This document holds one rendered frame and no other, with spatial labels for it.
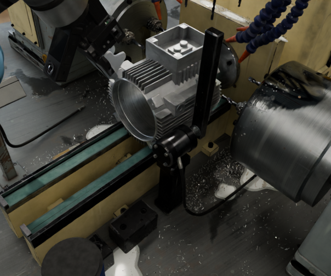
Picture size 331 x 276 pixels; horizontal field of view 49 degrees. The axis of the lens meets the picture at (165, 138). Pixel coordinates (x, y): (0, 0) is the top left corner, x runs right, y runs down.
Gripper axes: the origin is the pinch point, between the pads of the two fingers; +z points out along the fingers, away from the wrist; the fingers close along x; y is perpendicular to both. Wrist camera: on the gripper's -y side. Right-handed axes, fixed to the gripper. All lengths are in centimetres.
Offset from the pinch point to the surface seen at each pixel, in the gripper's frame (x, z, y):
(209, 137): -13.2, 33.1, 8.0
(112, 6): 15.9, 1.9, 15.0
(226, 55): -8.9, 17.5, 25.1
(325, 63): -23, 44, 50
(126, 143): -3.1, 17.6, -8.5
